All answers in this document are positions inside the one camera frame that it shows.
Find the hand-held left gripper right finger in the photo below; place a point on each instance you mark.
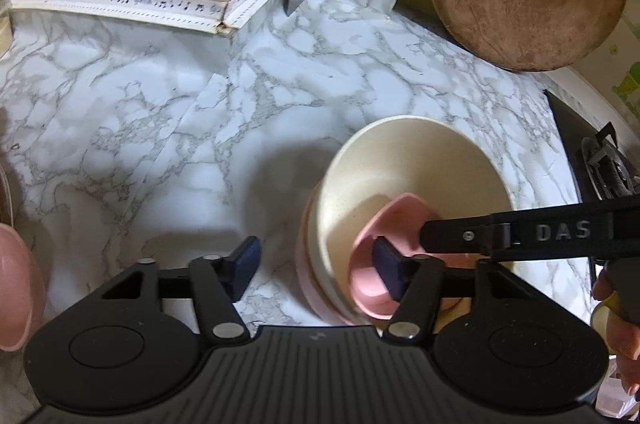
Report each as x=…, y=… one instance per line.
x=387, y=266

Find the white patterned trim strip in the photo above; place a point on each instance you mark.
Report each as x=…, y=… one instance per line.
x=100, y=2

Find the person's right hand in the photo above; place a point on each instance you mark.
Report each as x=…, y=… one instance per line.
x=625, y=339

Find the cream bowl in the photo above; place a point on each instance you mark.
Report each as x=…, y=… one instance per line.
x=400, y=164

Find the white plate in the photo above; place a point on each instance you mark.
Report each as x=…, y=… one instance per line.
x=3, y=199

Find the small pink dish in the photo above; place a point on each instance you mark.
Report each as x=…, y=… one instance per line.
x=370, y=284

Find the pink bear-shaped plate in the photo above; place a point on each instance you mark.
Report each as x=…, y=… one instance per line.
x=15, y=294

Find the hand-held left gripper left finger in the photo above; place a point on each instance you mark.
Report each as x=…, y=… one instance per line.
x=245, y=264

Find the pink bowl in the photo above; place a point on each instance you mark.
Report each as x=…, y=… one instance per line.
x=310, y=284

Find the black gas stove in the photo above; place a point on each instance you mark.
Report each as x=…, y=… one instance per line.
x=575, y=134

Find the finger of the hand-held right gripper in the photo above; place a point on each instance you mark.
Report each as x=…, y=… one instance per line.
x=450, y=235

